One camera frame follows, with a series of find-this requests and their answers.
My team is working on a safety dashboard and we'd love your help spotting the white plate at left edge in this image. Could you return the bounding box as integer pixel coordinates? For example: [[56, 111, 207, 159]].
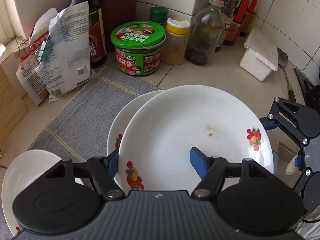
[[1, 149, 85, 237]]

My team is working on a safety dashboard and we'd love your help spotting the yellow-lid spice jar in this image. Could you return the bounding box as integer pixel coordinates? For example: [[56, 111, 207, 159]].
[[162, 18, 190, 65]]

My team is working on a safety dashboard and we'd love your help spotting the white red-print bag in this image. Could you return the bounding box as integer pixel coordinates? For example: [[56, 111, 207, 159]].
[[15, 8, 57, 106]]

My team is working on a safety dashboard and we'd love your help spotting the dark soy sauce bottle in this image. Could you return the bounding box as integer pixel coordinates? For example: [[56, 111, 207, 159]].
[[71, 0, 107, 69]]

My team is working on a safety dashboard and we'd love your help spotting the dark sauce bottle red label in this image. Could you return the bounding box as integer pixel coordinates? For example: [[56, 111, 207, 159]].
[[215, 0, 241, 52]]

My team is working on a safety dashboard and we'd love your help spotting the white plastic lidded box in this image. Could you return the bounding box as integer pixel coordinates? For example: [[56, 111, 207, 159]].
[[239, 28, 278, 82]]

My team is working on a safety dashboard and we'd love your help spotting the green-lid sauce jar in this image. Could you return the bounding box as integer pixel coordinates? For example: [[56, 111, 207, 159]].
[[111, 21, 166, 76]]

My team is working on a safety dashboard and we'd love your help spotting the bamboo cutting board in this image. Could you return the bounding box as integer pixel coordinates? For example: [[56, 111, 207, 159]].
[[1, 64, 28, 145]]

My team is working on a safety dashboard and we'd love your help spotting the white blue-print bag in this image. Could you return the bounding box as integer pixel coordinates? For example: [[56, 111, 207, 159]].
[[35, 2, 92, 101]]

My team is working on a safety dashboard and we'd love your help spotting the red-label bottle at back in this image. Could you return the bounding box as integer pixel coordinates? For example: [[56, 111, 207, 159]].
[[223, 0, 260, 46]]

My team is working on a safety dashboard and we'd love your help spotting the green-cap small bottle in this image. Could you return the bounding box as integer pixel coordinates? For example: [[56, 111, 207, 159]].
[[149, 7, 169, 28]]

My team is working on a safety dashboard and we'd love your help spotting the dark red knife block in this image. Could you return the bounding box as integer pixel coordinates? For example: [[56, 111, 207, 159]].
[[98, 0, 136, 53]]

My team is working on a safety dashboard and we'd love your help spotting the metal spatula wooden handle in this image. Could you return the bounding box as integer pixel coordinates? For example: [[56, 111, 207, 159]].
[[277, 47, 296, 103]]

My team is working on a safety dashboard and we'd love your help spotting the clear glass bottle red cap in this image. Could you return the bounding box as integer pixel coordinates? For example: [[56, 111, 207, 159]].
[[185, 0, 225, 66]]

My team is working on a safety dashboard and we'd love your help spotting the white plate with fruit print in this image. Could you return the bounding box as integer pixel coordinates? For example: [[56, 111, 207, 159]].
[[115, 85, 274, 192]]

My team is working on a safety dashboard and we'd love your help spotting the grey checked dish mat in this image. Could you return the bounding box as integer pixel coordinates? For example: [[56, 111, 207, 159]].
[[0, 65, 161, 240]]

